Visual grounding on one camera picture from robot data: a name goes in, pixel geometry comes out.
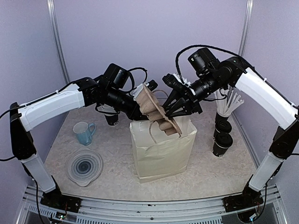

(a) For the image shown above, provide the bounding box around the wrapped white straws bundle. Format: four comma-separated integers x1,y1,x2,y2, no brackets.
214,89,244,118

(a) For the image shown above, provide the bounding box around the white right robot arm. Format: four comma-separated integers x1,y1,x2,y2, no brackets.
162,45,299,207

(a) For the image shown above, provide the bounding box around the stack of paper cups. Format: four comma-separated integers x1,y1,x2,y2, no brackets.
101,105,119,126

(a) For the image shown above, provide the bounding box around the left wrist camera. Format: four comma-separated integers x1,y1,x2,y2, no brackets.
129,79,159,96

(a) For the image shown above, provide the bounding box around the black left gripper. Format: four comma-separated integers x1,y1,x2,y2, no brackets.
105,86,157,120

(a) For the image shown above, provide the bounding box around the left aluminium post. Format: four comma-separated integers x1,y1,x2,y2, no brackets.
46,0,71,82

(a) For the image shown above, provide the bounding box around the black cup lid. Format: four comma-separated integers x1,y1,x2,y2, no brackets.
215,133,233,148
214,121,232,135

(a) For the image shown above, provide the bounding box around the brown pulp cup carrier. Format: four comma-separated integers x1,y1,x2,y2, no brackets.
133,84,182,137

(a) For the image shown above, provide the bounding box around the aluminium front rail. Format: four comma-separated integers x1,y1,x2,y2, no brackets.
22,184,288,224

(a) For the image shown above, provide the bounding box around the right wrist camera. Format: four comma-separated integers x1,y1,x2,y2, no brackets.
162,73,195,96

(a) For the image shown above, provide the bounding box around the right aluminium post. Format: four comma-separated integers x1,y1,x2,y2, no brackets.
238,0,254,56

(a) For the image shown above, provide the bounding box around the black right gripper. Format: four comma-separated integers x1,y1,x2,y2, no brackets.
162,69,227,117

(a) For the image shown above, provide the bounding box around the cream paper bag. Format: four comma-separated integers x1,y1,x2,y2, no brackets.
129,116,197,183

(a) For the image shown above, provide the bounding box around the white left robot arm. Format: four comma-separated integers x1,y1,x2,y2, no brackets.
9,63,144,208

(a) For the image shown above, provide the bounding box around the blue glass cup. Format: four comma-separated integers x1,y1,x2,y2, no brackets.
73,121,96,146

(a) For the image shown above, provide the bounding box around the aluminium post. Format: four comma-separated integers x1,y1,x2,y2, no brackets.
46,0,71,82
238,0,254,56

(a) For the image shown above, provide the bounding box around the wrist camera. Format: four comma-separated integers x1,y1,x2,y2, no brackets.
129,79,159,96
162,73,195,96

